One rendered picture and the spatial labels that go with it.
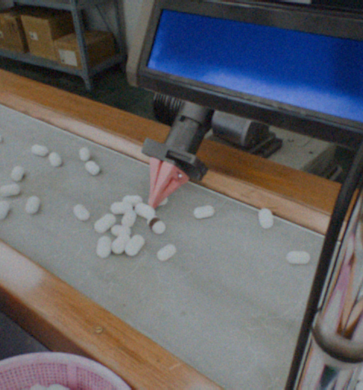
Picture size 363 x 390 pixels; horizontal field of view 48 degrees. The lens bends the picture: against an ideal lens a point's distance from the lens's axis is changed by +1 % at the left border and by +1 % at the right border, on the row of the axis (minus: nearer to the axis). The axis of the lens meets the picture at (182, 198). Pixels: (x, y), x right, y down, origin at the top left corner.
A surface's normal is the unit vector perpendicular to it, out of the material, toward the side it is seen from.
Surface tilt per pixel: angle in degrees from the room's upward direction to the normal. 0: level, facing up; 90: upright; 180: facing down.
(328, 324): 90
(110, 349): 0
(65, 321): 0
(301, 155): 0
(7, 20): 88
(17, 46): 91
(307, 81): 58
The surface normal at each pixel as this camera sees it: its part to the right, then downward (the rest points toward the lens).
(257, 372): -0.03, -0.78
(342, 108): -0.51, 0.02
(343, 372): -0.15, 0.62
